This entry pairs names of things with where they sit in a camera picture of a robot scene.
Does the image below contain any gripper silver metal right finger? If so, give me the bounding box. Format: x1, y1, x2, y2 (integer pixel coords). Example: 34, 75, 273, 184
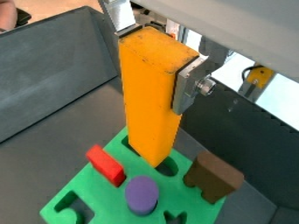
173, 38, 230, 115

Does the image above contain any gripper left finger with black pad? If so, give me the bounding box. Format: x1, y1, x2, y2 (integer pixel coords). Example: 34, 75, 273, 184
98, 0, 142, 38

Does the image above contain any yellow rectangular block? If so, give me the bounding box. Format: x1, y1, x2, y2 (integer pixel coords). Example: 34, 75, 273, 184
118, 27, 199, 166

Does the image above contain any green foam shape board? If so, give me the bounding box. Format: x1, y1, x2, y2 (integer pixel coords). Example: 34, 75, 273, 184
41, 129, 225, 224

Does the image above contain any yellow-black device in background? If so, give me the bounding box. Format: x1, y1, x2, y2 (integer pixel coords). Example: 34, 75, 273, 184
238, 63, 277, 102

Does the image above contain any brown slotted block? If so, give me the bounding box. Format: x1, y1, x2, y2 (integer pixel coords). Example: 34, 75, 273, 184
183, 150, 245, 204

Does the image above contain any red block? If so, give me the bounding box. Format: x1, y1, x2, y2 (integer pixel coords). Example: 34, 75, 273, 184
86, 144, 127, 187

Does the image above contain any purple cylinder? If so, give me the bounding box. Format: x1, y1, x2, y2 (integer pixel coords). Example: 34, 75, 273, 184
126, 176, 159, 216

